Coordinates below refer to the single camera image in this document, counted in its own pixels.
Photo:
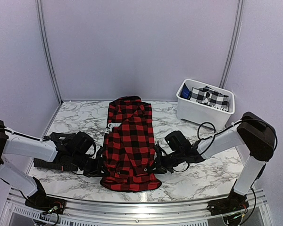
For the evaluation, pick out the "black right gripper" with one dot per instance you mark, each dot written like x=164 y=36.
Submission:
x=160 y=166

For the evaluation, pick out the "red black plaid shirt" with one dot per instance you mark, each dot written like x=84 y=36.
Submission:
x=129 y=146

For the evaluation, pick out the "black white plaid shirt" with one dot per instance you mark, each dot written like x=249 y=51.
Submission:
x=210 y=97

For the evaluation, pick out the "wall corner profile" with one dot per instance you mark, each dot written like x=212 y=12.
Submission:
x=233 y=43
x=46 y=48

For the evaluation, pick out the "aluminium front frame rail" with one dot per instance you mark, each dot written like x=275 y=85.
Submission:
x=97 y=213

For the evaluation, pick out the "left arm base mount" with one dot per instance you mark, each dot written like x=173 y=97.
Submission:
x=50 y=206

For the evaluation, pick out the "black pinstripe folded shirt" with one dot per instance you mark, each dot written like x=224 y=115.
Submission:
x=52 y=164

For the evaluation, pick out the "left wall corner profile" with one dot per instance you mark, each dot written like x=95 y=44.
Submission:
x=46 y=48

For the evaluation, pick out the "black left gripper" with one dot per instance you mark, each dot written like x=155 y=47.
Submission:
x=96 y=171

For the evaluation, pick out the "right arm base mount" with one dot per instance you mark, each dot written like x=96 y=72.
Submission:
x=232 y=210

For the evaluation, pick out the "right wall corner profile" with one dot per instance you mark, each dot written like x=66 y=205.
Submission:
x=233 y=43

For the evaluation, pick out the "blue folded garment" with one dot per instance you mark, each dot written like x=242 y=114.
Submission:
x=185 y=92

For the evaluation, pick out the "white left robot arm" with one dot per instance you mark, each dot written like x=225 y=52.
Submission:
x=13 y=142

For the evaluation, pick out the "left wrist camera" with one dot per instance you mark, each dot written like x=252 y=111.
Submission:
x=82 y=142

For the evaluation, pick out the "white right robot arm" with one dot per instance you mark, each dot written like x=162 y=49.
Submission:
x=254 y=139

